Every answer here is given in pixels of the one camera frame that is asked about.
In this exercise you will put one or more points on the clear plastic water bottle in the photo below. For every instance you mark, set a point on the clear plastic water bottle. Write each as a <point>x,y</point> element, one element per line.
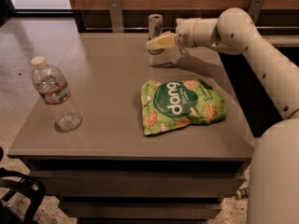
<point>52,86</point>

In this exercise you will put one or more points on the right metal wall bracket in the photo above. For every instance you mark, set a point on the right metal wall bracket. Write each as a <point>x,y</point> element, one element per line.
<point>254,9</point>

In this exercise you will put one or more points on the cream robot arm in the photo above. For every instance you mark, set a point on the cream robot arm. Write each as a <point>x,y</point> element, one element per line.
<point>274,173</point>

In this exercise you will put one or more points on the green dang chips bag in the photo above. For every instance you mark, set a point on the green dang chips bag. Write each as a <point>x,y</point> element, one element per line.
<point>176,104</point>

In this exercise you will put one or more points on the white power strip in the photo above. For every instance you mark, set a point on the white power strip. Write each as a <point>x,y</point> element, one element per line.
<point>242,194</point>

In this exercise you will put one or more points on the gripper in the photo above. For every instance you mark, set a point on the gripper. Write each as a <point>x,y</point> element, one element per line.
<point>186,34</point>

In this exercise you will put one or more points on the metal wall bracket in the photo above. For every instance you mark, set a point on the metal wall bracket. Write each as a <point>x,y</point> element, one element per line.
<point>254,9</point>
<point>115,10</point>

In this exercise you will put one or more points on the grey drawer cabinet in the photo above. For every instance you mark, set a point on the grey drawer cabinet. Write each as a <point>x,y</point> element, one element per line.
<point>147,190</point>

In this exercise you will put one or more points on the black chair base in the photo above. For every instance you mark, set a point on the black chair base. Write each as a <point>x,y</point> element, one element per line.
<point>21,196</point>

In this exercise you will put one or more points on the left metal wall bracket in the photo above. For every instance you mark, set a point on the left metal wall bracket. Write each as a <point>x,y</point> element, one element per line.
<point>115,10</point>

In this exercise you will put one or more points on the silver redbull can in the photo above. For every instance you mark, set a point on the silver redbull can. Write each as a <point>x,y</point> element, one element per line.
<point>155,25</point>

